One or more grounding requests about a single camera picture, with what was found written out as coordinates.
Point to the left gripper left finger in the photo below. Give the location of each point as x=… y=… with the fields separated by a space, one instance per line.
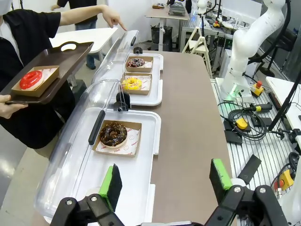
x=110 y=186

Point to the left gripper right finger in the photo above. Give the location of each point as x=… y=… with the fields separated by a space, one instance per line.
x=221 y=179

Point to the brown cardboard donut box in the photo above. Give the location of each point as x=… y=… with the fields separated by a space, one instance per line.
x=149 y=70
x=148 y=90
x=138 y=131
x=26 y=93

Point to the white printed paper liner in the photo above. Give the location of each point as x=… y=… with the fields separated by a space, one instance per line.
x=147 y=64
x=49 y=75
x=131 y=141
x=145 y=81

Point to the red glazed donut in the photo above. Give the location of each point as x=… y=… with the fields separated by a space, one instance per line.
x=30 y=80

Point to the dark brown serving tray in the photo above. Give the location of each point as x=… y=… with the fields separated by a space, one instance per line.
x=68 y=58

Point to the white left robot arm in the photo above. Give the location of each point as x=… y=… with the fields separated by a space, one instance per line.
x=291 y=207

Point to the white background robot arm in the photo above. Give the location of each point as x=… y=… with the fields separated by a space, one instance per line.
x=203 y=11

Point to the person's bare left forearm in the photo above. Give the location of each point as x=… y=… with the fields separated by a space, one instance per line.
x=80 y=15

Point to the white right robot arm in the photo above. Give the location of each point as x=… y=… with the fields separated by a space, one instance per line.
x=244 y=47

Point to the chocolate donut with gold sprinkles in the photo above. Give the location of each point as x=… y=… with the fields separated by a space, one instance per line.
x=113 y=141

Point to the yellow glazed sprinkled donut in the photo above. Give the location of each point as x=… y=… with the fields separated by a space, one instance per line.
x=131 y=86

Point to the chocolate donut with colourful sprinkles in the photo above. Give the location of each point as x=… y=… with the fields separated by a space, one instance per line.
x=136 y=63

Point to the person in black cardigan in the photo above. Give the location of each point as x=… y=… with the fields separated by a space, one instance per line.
x=28 y=35

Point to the person in dark t-shirt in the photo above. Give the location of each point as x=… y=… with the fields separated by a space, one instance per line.
x=82 y=11

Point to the person's right hand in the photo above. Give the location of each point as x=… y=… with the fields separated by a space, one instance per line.
x=8 y=109

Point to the person's left hand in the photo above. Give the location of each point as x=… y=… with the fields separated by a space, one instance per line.
x=111 y=17

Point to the flat black plate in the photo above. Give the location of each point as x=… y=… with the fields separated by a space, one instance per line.
x=249 y=169

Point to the white plastic display tray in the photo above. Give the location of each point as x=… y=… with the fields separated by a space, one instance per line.
x=141 y=164
x=156 y=94

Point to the aluminium slotted base platform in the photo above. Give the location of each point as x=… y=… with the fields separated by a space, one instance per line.
x=258 y=150

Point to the clear plastic display cover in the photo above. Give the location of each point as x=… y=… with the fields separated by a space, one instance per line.
x=113 y=54
x=70 y=153

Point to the yellow hand pendant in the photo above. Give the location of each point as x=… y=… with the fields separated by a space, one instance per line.
x=242 y=123

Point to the yellow emergency stop box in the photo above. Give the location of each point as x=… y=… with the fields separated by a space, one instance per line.
x=285 y=181
x=257 y=89

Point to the black tripod pole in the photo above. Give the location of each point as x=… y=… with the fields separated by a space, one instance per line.
x=282 y=106

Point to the white workbench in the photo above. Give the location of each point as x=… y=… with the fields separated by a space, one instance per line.
x=289 y=101

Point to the white step ladder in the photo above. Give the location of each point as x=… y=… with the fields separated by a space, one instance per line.
x=202 y=47

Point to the white side table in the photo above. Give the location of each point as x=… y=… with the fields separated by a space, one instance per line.
x=82 y=40

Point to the black waste bin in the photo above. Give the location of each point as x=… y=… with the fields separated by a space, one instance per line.
x=167 y=37

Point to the white-legged desk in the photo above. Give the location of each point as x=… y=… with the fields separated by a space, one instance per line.
x=164 y=14

